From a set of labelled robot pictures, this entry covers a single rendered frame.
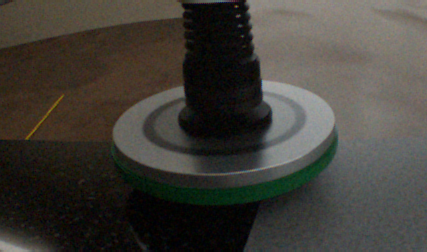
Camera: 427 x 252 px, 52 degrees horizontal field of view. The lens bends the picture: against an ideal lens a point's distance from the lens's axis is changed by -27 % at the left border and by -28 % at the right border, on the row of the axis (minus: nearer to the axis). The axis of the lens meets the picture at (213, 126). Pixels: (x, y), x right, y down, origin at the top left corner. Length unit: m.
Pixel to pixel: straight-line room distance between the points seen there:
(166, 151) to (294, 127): 0.11
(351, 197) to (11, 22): 6.38
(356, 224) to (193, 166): 0.16
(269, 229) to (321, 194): 0.07
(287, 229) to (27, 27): 6.17
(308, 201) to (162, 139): 0.14
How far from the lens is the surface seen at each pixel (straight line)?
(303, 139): 0.49
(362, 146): 0.60
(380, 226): 0.46
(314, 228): 0.46
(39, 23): 6.39
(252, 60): 0.50
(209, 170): 0.45
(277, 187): 0.45
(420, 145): 0.61
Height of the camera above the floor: 1.13
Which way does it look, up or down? 23 degrees down
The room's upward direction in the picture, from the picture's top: 5 degrees counter-clockwise
